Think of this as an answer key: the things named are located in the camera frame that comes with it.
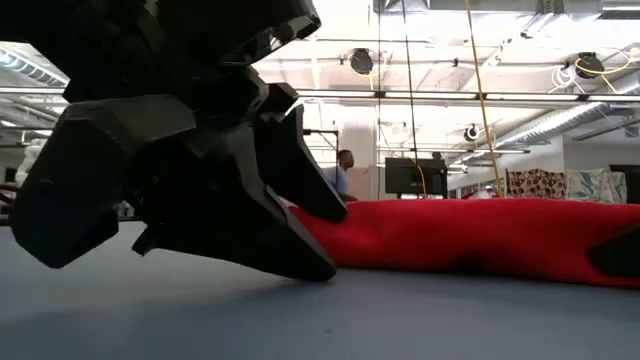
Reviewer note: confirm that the black monitor on stand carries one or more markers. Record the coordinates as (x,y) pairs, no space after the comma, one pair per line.
(415,175)

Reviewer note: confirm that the black overhead camera frame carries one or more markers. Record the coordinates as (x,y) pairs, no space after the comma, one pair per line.
(325,131)

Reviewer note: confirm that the white square pillar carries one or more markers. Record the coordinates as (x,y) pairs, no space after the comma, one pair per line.
(357,145)

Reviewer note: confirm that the dark square cabinet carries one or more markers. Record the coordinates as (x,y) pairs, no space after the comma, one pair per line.
(625,182)

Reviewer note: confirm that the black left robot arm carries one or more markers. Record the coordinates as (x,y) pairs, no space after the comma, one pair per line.
(75,30)

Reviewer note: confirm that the silver ceiling duct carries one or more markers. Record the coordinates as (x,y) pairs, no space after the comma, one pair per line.
(565,120)
(30,65)

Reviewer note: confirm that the person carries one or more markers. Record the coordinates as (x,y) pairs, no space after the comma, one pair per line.
(342,175)

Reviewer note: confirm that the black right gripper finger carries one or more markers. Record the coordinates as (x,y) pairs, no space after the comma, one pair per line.
(620,255)

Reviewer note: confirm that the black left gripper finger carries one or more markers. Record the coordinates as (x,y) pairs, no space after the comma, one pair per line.
(225,210)
(300,170)

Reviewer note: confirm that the pale patterned fabric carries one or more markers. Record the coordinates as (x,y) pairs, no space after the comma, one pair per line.
(595,185)

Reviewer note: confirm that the brown patterned fabric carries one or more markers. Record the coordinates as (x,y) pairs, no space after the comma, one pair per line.
(535,183)

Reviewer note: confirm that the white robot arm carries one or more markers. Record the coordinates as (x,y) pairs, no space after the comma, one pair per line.
(32,155)

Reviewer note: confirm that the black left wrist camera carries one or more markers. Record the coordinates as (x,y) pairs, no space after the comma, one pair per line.
(240,25)

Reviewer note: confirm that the red towel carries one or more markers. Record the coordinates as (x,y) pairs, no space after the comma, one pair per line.
(450,235)

